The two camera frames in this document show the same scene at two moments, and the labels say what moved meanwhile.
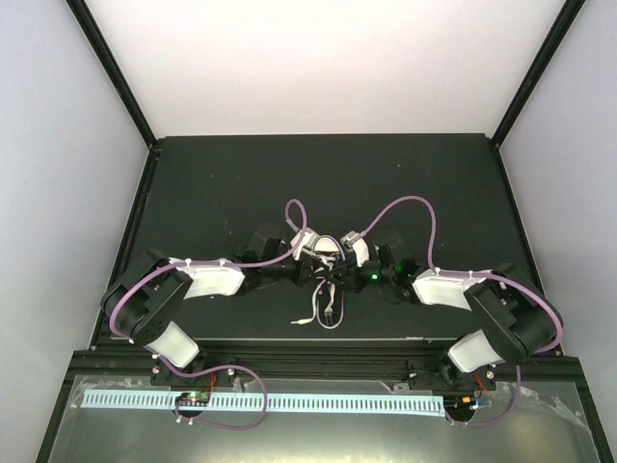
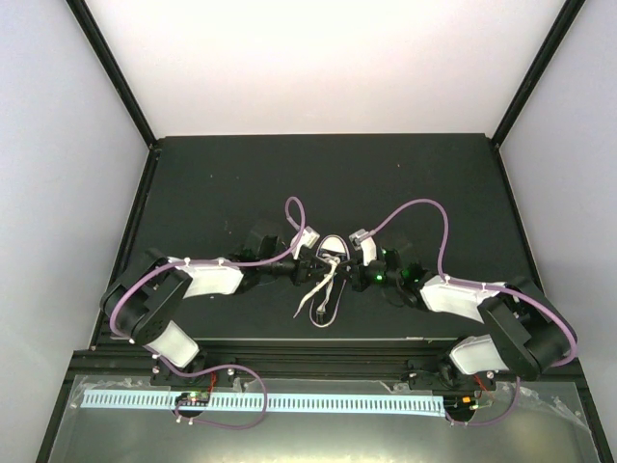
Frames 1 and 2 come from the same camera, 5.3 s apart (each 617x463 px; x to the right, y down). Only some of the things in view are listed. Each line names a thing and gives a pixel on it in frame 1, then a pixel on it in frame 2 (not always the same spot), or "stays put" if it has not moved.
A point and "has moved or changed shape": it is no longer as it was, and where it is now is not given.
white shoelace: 329,260 has moved or changed shape
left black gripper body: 306,263 stays put
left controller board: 190,398 stays put
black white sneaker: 327,254 stays put
